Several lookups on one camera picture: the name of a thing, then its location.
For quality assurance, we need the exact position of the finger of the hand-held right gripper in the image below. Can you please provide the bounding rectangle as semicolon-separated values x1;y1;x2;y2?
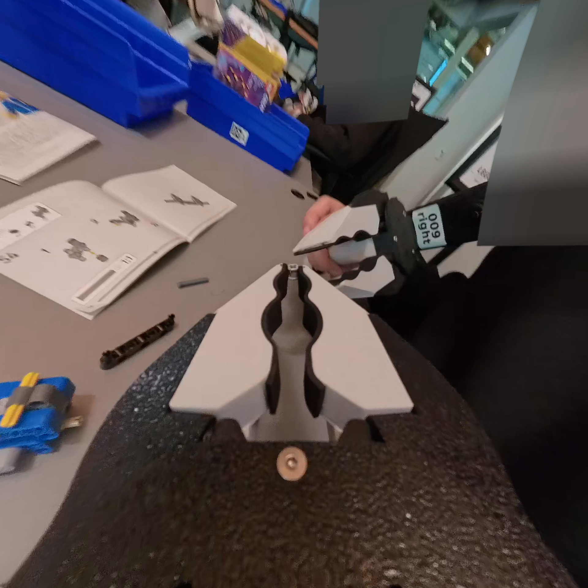
293;205;382;256
337;257;398;298

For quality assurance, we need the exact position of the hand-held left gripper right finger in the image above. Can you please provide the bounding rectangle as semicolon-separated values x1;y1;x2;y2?
299;266;414;435

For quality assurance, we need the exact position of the blue lego assembly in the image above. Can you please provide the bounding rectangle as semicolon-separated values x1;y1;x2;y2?
0;372;84;475

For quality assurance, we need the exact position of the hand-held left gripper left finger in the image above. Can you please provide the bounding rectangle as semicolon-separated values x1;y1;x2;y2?
169;264;288;442

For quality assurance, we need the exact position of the blue plastic bin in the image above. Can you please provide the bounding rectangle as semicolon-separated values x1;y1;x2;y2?
0;0;192;129

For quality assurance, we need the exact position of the white printed leaflet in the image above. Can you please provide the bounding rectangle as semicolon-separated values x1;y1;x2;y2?
0;91;98;186

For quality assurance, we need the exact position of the black lego beam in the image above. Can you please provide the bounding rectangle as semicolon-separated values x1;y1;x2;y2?
99;314;176;371

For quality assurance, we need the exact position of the open instruction manual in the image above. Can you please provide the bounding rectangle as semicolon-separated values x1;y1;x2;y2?
0;164;238;321

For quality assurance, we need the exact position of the purple yellow toy box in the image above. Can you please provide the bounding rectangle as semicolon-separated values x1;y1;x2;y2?
214;5;288;113

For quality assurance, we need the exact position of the person's right hand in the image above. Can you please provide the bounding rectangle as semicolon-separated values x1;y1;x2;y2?
303;197;350;279

